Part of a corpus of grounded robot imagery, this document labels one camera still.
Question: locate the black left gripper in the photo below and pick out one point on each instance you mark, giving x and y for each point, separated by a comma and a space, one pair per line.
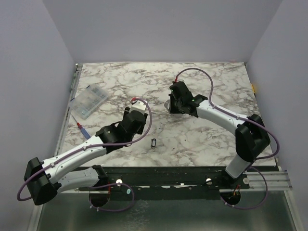
126, 111

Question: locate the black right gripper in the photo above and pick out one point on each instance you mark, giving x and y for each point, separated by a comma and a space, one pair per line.
171, 106

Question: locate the key with black tag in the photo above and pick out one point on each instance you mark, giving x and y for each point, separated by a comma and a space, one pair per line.
153, 143

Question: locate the silver metal keyring holder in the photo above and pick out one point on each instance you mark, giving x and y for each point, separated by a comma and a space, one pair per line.
167, 105

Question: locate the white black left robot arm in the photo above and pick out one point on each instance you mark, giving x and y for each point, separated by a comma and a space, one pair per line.
47, 178

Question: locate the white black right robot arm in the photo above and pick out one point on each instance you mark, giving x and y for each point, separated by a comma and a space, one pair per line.
250, 138

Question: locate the clear plastic screw organizer box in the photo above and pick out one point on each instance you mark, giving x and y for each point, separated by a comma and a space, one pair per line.
88, 100

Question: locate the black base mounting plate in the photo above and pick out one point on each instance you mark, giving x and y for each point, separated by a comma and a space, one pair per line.
165, 183

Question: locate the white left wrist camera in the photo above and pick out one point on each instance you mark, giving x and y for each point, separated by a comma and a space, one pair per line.
139, 107

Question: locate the blue red handled screwdriver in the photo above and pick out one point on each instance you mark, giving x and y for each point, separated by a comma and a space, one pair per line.
82, 130

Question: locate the aluminium rail left edge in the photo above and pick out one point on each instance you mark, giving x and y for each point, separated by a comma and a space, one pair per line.
73, 89

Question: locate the aluminium rail right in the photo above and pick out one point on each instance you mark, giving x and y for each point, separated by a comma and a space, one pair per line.
258, 178

